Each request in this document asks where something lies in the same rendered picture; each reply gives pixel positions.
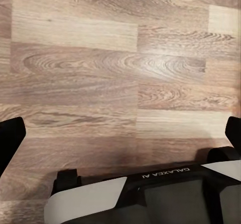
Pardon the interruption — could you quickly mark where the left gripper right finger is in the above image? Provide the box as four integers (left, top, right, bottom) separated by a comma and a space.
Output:
225, 116, 241, 157

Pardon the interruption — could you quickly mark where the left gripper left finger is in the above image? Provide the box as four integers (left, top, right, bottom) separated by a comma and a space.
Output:
0, 117, 26, 177

